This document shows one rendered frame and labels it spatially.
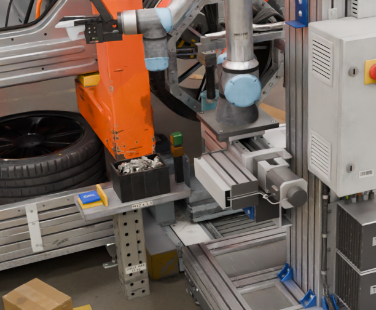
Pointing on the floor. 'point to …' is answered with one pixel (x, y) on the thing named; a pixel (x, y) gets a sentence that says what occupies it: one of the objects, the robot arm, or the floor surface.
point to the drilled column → (131, 253)
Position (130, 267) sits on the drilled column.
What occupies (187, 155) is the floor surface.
